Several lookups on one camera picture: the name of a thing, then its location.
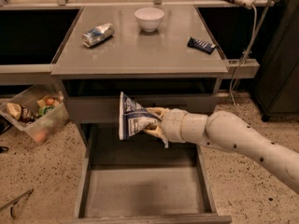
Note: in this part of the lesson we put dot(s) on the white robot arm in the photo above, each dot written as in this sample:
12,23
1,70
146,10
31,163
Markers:
226,131

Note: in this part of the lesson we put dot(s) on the brown snack bag in bin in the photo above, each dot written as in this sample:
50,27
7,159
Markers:
20,113

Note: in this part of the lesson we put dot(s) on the black cabinet at right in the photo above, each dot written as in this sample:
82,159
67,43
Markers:
277,87

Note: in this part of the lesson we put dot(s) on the open bottom drawer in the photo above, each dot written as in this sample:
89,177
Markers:
139,181

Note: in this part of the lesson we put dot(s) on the orange fruit in bin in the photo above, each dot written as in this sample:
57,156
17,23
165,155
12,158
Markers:
50,101

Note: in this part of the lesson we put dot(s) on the green item in bin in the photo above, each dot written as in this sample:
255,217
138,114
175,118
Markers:
44,110

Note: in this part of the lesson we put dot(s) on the metal rod on floor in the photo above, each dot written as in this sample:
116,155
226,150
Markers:
11,204

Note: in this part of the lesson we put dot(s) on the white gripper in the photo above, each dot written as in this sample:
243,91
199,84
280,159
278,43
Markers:
173,124

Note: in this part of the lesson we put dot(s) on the white bowl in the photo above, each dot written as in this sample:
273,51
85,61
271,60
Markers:
149,18

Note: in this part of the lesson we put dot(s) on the dark blue snack bar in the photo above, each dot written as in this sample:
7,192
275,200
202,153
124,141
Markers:
201,45

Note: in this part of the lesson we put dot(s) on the closed drawer with black handle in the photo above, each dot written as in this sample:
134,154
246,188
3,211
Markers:
105,109

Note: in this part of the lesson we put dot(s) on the clear plastic bin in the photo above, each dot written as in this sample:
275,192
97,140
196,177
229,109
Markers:
34,98

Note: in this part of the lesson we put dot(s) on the blue chip bag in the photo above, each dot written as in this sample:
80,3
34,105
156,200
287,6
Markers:
133,117

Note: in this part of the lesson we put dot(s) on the grey drawer cabinet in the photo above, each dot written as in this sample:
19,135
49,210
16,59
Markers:
135,62

